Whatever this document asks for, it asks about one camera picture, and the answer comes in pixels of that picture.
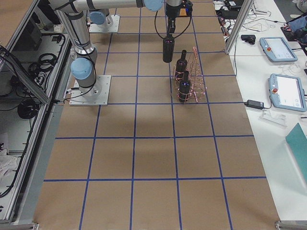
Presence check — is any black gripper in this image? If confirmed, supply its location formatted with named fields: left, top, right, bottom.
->
left=165, top=0, right=182, bottom=34

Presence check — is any dark wine bottle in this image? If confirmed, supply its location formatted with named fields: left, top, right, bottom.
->
left=178, top=70, right=191, bottom=103
left=175, top=50, right=188, bottom=73
left=163, top=34, right=175, bottom=63

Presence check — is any wooden tray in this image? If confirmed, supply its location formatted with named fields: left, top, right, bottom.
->
left=179, top=8, right=192, bottom=17

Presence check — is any small black device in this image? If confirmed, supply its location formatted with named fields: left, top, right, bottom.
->
left=241, top=34, right=256, bottom=45

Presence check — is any upper teach pendant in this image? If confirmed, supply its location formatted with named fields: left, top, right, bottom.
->
left=260, top=37, right=298, bottom=62

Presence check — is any teach pendant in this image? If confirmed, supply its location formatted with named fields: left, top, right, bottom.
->
left=269, top=74, right=307, bottom=112
left=260, top=37, right=298, bottom=62

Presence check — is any black power adapter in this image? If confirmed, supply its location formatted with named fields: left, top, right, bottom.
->
left=244, top=100, right=264, bottom=110

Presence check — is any lower teach pendant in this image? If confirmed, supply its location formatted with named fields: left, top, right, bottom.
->
left=269, top=74, right=307, bottom=112

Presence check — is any clear acrylic stand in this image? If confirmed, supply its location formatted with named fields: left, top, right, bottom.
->
left=259, top=109, right=287, bottom=128

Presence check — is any teal folder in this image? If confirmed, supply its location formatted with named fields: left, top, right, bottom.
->
left=286, top=123, right=307, bottom=177

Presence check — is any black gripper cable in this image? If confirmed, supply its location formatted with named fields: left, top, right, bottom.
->
left=153, top=4, right=193, bottom=40

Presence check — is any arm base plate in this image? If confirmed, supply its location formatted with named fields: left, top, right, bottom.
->
left=89, top=15, right=120, bottom=34
left=69, top=75, right=111, bottom=106

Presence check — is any copper wire wine basket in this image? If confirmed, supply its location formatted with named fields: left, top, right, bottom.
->
left=173, top=46, right=206, bottom=103

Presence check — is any aluminium frame post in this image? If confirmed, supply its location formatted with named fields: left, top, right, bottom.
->
left=224, top=0, right=254, bottom=54

